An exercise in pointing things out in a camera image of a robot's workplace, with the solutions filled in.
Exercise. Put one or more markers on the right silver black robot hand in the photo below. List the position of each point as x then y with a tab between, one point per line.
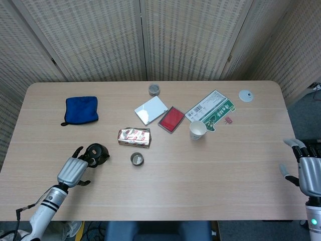
311	175

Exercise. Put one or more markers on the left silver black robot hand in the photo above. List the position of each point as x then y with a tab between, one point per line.
71	173

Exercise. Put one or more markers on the black teapot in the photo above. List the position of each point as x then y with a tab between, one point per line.
101	158

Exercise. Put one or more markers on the small round metal tin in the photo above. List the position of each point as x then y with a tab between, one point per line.
137	165

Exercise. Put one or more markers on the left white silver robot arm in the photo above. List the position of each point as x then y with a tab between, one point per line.
47	208

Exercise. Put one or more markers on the grey sneaker under table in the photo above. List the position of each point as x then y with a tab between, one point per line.
72	228

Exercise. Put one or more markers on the blue cloth pouch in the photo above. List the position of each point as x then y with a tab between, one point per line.
81	110

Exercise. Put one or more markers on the red patterned foil packet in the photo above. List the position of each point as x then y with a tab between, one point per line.
134	138

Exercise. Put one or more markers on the red binder clip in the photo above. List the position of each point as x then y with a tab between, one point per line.
228	120

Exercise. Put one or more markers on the white flat plastic case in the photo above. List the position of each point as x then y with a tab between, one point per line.
150	110

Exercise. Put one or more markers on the white round disc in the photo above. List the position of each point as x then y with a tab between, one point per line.
244	96

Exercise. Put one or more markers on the blue seat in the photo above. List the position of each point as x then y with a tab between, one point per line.
160	231

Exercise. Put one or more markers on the red ink pad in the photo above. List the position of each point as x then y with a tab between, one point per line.
171	120

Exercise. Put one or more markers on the brass screen hinge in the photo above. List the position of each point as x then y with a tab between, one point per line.
229	58
53	61

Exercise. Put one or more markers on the small clear round jar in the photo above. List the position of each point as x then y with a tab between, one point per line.
154	90

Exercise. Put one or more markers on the green white flattened carton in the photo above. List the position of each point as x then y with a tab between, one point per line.
210	108

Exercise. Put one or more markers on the white paper cup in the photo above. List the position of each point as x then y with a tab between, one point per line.
198	129

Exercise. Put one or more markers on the woven folding screen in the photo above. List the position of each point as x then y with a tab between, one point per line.
100	37

